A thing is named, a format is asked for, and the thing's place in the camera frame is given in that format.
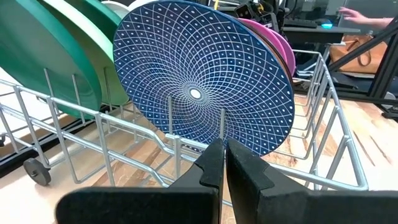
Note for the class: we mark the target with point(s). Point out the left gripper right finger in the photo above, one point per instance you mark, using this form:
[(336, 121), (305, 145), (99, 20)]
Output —
[(295, 208)]

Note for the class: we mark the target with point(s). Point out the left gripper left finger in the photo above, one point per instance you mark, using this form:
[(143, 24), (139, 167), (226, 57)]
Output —
[(149, 207)]

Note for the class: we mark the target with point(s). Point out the black plate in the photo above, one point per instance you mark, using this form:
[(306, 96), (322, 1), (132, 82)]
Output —
[(284, 67)]

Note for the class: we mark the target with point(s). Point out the dark green plate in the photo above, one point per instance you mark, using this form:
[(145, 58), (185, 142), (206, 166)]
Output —
[(99, 15), (37, 46)]

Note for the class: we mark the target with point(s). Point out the light green plate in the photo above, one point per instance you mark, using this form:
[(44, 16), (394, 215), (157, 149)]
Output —
[(96, 53)]

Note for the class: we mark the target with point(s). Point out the pink plate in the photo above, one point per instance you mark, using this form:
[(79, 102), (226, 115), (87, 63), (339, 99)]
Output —
[(267, 34)]

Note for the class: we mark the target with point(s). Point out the black keyboard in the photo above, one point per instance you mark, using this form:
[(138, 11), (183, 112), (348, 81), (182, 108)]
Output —
[(300, 22)]

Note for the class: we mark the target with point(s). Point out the black side desk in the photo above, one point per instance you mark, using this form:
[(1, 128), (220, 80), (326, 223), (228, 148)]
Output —
[(320, 32)]

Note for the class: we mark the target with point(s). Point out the person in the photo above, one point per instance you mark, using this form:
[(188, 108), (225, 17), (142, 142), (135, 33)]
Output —
[(360, 18)]

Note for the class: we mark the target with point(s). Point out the brown leather bag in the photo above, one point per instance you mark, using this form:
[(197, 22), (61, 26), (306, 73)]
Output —
[(351, 56)]

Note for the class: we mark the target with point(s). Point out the light wooden desk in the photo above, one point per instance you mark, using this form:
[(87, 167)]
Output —
[(21, 202)]

